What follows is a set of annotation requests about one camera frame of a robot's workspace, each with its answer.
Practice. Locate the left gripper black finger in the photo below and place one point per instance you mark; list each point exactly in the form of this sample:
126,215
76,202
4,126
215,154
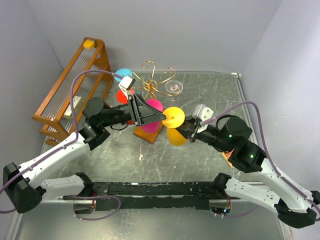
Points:
144,110
132,105

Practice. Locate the yellow block on rack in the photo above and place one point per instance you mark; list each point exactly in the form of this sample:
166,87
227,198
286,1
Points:
89,44

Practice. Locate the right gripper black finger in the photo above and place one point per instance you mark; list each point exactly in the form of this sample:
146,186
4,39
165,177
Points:
187,130
190,120

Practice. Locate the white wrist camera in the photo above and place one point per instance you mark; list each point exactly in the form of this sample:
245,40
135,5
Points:
202,112
126,84

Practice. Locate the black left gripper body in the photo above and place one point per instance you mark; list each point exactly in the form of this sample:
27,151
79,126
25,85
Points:
119,116

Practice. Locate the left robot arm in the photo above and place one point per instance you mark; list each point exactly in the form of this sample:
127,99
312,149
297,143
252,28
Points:
26,184

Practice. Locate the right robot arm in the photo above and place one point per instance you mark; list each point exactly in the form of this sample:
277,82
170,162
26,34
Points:
294,205

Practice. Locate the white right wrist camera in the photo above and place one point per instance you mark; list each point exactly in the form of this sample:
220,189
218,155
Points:
202,112

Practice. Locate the red wine glass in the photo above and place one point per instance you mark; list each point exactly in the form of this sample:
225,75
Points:
120,96

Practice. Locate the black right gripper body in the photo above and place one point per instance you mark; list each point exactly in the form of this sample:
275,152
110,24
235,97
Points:
209,135

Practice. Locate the wooden dish rack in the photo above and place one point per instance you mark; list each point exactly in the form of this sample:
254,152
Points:
81,78

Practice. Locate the blue wine glass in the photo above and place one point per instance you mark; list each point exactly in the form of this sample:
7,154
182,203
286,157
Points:
123,72

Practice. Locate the magenta wine glass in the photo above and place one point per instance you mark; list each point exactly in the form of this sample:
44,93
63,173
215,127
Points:
152,123

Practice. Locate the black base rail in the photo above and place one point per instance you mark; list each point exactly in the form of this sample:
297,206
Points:
149,195

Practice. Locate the clear wine glass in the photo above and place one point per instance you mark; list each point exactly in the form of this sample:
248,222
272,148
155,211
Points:
173,88

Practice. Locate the orange printed card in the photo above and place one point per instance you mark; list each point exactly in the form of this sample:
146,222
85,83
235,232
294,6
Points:
226,156

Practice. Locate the yellow wine glass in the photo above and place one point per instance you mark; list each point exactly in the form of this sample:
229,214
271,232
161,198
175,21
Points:
175,117

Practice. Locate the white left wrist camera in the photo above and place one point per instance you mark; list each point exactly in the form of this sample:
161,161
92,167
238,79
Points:
126,84

